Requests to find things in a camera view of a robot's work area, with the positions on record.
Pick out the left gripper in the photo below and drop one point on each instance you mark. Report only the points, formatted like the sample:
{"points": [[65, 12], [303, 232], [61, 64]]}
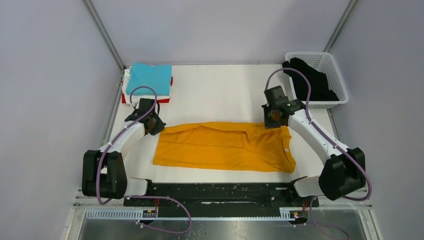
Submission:
{"points": [[159, 127]]}

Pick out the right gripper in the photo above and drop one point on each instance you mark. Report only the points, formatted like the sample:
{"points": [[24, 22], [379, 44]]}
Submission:
{"points": [[268, 124]]}

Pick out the yellow t-shirt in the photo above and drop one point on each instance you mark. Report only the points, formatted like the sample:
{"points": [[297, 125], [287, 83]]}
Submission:
{"points": [[233, 146]]}

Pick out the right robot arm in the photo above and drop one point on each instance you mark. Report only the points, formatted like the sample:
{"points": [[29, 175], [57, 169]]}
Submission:
{"points": [[343, 167]]}

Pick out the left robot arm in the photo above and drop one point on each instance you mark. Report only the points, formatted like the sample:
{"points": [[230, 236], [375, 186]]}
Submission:
{"points": [[104, 171]]}

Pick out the folded white t-shirt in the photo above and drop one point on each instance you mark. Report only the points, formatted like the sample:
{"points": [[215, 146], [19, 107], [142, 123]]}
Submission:
{"points": [[142, 90]]}

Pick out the black t-shirt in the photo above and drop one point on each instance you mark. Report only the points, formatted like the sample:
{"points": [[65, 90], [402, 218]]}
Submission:
{"points": [[318, 81]]}

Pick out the folded turquoise t-shirt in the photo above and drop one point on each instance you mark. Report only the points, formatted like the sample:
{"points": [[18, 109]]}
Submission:
{"points": [[157, 77]]}

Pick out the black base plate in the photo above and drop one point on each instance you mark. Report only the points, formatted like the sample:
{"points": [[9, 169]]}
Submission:
{"points": [[222, 199]]}

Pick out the white cable duct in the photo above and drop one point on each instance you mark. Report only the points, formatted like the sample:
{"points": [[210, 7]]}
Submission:
{"points": [[149, 215]]}

